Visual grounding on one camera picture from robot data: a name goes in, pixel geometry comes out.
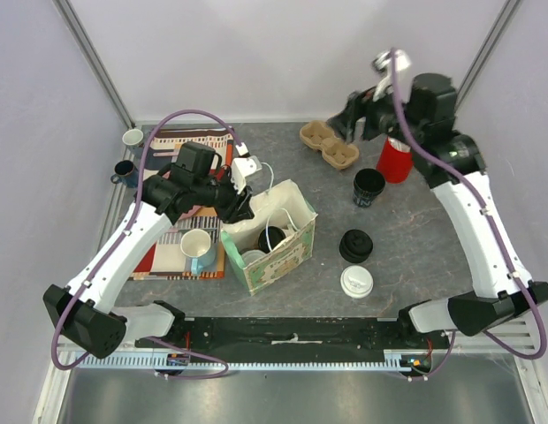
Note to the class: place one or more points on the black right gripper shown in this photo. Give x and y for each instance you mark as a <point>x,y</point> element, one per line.
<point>360,116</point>

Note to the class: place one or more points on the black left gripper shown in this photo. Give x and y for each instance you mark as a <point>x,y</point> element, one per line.
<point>239,208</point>

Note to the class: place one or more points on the brown pulp carrier stack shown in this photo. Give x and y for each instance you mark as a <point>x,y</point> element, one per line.
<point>318,136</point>

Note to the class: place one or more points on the black plastic cup lid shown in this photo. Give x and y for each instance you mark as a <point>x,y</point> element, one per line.
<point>270,238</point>

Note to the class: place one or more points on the white plastic cup lid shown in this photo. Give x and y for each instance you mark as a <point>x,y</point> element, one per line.
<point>250,256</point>

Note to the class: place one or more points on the green patterned paper bag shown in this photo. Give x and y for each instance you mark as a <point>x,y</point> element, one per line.
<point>283,205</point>

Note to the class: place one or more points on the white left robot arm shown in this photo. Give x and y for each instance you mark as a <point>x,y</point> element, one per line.
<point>82,310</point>

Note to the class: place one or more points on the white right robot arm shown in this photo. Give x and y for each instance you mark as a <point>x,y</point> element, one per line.
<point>454,170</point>

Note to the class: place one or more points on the red ribbed paper cup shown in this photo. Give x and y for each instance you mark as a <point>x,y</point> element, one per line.
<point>395,161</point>

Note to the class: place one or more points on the light blue ceramic mug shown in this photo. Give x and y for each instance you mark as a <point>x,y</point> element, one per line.
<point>199,250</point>

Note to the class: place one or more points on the colourful patterned placemat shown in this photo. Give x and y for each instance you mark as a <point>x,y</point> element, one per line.
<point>164,260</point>

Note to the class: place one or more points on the dark blue ceramic mug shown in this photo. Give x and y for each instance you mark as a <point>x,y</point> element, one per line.
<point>125,173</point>

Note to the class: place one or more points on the black plastic lid stack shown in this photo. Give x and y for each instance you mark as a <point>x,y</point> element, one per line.
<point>355,246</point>

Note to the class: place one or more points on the grey ceramic mug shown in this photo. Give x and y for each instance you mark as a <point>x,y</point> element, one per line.
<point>133,139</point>

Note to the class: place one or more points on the white lid stack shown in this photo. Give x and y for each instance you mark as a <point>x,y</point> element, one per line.
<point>356,282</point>

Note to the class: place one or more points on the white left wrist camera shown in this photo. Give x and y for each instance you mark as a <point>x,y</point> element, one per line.
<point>244,167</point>

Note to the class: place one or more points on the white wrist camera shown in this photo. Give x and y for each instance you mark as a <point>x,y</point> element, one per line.
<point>244,167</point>
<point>388,65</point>

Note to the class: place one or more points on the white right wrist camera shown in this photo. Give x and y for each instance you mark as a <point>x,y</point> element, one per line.
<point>388,65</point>

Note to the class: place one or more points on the aluminium frame post right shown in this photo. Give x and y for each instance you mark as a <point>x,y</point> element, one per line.
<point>490,42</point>

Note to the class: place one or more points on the aluminium frame post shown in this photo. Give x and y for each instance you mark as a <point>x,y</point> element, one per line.
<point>80,35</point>
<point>490,42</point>

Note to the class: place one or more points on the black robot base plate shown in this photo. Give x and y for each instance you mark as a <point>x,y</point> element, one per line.
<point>299,340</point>

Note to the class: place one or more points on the aluminium frame post left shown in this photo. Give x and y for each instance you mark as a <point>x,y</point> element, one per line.
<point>80,35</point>

